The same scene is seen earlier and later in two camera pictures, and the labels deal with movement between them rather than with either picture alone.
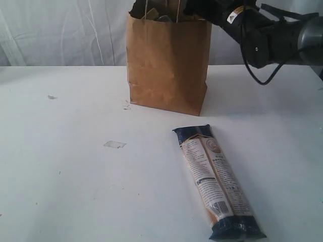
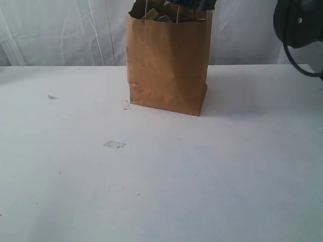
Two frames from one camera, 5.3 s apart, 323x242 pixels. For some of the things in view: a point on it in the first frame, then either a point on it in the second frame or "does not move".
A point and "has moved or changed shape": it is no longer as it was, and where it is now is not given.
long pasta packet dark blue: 229,218 has moved or changed shape
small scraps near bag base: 126,107 does not move
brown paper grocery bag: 168,62 does not move
